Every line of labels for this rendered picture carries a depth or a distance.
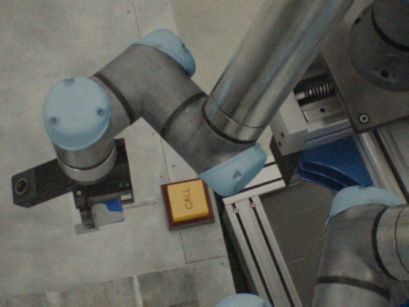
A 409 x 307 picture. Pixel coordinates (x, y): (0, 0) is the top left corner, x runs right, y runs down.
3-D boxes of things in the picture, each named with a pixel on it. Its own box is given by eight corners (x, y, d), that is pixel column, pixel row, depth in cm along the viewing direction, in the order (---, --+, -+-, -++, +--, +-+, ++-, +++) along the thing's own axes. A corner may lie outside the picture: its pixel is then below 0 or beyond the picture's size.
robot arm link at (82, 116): (128, 102, 90) (69, 148, 87) (133, 141, 100) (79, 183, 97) (83, 55, 92) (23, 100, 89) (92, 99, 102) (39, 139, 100)
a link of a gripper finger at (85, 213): (96, 236, 116) (89, 203, 108) (85, 238, 115) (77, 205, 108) (93, 208, 118) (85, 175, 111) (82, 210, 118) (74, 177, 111)
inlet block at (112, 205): (154, 190, 128) (154, 178, 123) (160, 219, 127) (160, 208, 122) (72, 205, 127) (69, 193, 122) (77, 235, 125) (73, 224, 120)
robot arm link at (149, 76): (216, 102, 101) (150, 156, 98) (158, 44, 104) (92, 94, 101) (220, 72, 94) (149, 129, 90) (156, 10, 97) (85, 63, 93)
